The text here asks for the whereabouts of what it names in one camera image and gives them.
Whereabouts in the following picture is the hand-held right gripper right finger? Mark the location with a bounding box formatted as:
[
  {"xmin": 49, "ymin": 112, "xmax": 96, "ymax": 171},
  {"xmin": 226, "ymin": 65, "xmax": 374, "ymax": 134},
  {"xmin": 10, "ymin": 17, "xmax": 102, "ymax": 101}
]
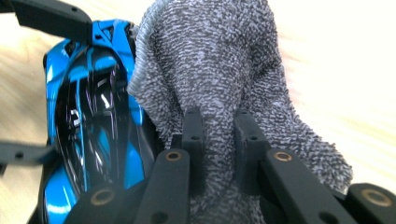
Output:
[{"xmin": 233, "ymin": 110, "xmax": 272, "ymax": 196}]

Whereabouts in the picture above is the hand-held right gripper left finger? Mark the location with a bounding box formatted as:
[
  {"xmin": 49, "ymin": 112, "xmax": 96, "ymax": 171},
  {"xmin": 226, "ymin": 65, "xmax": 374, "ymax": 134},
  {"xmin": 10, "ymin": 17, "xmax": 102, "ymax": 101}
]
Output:
[{"xmin": 171, "ymin": 106, "xmax": 207, "ymax": 197}]

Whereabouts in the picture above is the grey terry cloth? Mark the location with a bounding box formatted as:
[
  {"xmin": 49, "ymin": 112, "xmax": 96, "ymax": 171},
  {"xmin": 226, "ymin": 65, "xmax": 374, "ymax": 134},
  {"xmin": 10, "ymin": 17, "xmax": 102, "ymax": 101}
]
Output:
[{"xmin": 127, "ymin": 0, "xmax": 354, "ymax": 224}]

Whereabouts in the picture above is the blue and black toy car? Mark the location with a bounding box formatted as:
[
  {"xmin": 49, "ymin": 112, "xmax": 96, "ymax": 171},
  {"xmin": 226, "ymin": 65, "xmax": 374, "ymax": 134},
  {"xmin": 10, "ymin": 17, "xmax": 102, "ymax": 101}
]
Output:
[{"xmin": 36, "ymin": 19, "xmax": 164, "ymax": 224}]

